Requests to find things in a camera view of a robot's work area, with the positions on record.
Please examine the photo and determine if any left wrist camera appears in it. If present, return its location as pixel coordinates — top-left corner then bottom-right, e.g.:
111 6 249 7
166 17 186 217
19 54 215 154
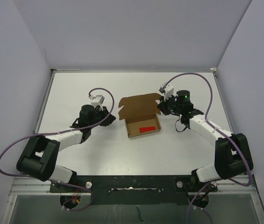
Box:
89 95 105 110

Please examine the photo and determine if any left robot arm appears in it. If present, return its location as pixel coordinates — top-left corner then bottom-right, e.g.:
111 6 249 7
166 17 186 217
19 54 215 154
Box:
16 105 116 192

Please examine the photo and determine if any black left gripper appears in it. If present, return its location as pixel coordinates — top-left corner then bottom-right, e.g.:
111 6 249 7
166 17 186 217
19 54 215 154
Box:
89 105 115 128

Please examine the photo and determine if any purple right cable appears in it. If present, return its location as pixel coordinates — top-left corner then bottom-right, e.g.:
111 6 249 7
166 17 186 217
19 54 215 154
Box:
166 72 252 224

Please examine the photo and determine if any red rectangular block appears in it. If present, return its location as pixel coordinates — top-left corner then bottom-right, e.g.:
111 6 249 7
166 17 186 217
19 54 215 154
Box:
139 126 156 133

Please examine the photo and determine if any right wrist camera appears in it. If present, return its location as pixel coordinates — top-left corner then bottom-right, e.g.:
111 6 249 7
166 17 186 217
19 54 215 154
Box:
159 83 174 101

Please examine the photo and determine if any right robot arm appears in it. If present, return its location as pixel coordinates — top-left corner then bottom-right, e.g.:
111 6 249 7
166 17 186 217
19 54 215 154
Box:
157 90 253 191

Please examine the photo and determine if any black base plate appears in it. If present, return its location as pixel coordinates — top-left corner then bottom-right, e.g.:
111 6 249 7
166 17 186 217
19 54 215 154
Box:
50 175 218 209

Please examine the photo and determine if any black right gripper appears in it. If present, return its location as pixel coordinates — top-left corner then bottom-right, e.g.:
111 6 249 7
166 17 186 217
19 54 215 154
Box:
157 92 182 116

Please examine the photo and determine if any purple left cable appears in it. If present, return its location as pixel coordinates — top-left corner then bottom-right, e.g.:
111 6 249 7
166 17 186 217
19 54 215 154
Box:
0 87 114 175

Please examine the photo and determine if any brown cardboard box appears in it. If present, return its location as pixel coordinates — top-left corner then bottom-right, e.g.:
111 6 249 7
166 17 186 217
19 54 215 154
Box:
118 93 161 138

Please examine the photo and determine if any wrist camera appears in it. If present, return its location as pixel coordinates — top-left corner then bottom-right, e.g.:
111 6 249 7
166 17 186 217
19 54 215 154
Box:
159 83 174 101
89 95 105 110

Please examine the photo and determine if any purple cable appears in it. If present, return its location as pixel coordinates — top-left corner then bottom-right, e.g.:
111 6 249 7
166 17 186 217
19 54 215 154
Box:
166 72 252 224
0 87 114 175

